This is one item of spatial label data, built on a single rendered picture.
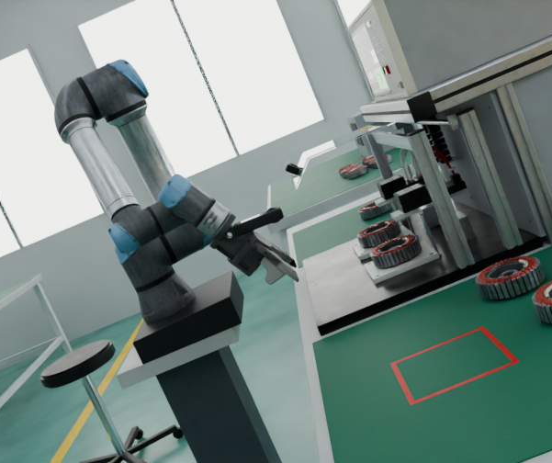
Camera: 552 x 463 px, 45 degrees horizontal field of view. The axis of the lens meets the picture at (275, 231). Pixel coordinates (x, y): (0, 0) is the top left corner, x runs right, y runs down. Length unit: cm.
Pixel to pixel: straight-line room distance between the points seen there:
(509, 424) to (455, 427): 7
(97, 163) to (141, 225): 20
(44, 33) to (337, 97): 268
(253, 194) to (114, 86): 457
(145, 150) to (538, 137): 95
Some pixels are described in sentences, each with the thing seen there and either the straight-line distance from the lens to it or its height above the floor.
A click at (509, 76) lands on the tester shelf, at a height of 108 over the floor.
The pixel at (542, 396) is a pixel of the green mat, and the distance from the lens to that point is 90.
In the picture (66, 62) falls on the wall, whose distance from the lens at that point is 649.
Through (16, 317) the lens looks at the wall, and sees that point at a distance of 692.
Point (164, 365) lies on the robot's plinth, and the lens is 174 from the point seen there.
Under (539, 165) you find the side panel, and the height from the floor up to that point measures 90.
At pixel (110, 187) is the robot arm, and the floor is 118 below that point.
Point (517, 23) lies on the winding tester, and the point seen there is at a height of 116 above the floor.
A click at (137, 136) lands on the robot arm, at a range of 177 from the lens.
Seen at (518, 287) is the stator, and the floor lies 77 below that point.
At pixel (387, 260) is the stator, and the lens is 150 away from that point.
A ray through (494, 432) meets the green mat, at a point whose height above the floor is 75.
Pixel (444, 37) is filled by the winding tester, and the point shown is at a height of 120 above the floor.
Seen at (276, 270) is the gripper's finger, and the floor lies 88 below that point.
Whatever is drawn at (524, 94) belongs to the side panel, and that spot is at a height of 104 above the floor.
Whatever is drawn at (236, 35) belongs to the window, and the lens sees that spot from 626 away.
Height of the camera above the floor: 118
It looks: 9 degrees down
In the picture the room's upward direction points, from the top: 23 degrees counter-clockwise
